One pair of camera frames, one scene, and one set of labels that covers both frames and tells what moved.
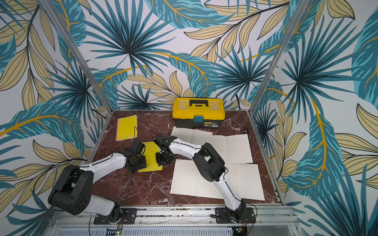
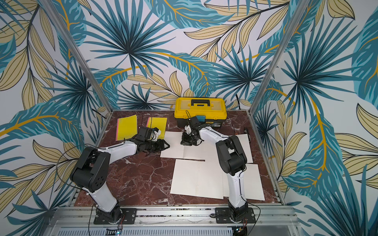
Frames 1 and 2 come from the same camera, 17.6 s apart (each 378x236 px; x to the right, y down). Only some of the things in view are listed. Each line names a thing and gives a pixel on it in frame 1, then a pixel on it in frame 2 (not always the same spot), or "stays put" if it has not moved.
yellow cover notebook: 151,148 to 160,123
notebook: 188,180 stays put
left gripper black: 143,165 to 160,145
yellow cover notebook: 126,128 stays put
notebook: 246,180 stays put
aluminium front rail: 269,221 stays put
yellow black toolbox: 199,112 stays put
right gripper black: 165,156 to 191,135
